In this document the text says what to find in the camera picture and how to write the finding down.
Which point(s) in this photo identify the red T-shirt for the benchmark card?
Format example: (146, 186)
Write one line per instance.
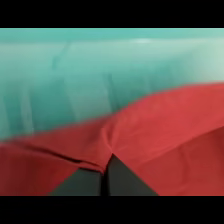
(160, 130)

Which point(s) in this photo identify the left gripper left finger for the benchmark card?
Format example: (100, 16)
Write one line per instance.
(83, 184)

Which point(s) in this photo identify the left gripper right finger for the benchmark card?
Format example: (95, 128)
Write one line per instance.
(126, 181)

